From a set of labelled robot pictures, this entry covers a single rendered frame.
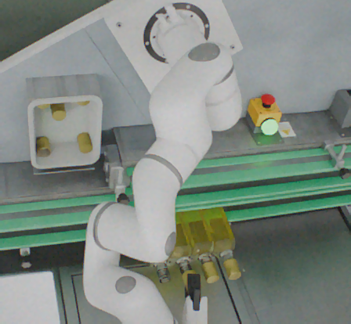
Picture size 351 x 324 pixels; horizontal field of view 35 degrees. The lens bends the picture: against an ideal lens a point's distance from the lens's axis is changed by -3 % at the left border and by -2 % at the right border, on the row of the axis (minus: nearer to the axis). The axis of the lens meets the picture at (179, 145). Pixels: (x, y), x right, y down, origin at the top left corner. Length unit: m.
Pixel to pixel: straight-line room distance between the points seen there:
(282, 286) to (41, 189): 0.72
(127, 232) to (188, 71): 0.29
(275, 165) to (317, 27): 0.38
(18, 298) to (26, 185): 0.29
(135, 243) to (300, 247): 0.91
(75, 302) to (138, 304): 0.56
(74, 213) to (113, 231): 0.50
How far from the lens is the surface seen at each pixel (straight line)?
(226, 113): 1.06
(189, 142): 0.98
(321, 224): 1.86
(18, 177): 1.53
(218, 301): 1.55
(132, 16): 1.26
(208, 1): 1.30
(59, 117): 1.39
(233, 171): 1.49
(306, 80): 1.63
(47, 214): 1.47
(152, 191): 0.93
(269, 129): 1.55
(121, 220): 0.97
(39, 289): 1.54
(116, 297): 0.99
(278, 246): 1.75
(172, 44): 1.21
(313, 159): 1.60
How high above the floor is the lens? 1.85
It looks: 42 degrees down
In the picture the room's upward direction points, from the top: 160 degrees clockwise
